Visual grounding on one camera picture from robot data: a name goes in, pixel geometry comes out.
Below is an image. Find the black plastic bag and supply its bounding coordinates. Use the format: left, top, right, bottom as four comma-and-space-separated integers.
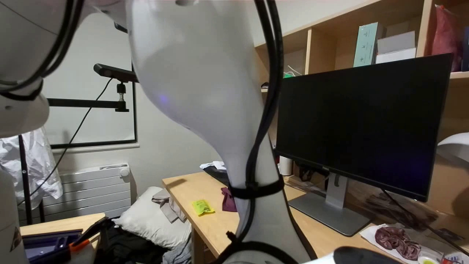
202, 164, 231, 187

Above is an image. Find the white lint roller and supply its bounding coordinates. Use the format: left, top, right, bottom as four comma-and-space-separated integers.
276, 154, 292, 176

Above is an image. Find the purple cloth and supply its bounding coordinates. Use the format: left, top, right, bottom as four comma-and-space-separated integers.
219, 186, 238, 214

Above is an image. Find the grey folded cloth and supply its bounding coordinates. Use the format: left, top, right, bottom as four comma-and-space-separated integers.
150, 189, 180, 224

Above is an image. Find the wooden shelf unit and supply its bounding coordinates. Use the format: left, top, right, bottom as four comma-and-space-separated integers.
253, 0, 469, 143

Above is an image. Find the silver monitor stand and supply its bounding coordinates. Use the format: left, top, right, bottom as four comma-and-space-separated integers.
288, 171, 372, 239

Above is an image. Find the grey pillow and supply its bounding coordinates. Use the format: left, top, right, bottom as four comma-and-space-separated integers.
112, 184, 193, 250

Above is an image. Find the black computer monitor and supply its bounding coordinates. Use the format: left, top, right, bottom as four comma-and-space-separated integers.
275, 52, 452, 202

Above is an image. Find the white radiator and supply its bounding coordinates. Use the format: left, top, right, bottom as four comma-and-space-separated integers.
40, 162, 131, 221

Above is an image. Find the black clothes heap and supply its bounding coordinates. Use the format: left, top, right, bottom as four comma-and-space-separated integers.
93, 217, 169, 264

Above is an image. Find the teal book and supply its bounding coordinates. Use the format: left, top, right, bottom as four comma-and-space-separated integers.
351, 20, 379, 68

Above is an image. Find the black pouch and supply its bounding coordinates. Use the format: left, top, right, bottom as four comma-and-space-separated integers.
332, 244, 401, 264

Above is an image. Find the white box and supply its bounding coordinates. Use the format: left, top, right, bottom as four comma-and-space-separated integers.
373, 29, 417, 64

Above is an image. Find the white hanging cloth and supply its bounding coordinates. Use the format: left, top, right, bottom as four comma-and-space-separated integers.
0, 127, 64, 206

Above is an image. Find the wooden tool box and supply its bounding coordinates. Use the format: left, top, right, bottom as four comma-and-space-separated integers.
18, 211, 106, 264

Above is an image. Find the black stand pole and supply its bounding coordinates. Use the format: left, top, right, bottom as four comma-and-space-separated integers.
17, 133, 33, 225

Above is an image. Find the purple tool tray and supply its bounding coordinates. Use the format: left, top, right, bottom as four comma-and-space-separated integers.
21, 231, 81, 261

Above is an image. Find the white rounded object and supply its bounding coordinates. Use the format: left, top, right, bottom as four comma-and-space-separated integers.
435, 130, 469, 168

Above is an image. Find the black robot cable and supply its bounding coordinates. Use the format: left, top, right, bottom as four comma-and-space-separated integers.
213, 0, 319, 264

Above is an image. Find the black bar-shaped camera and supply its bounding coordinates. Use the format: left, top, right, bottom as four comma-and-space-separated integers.
92, 61, 139, 83

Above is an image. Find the black framed wall panel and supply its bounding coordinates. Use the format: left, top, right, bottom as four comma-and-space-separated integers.
45, 27, 139, 149

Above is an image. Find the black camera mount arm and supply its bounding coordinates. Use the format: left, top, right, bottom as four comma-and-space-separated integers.
46, 80, 130, 114

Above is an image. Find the orange handled tool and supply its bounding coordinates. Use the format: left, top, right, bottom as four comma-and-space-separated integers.
67, 217, 106, 253

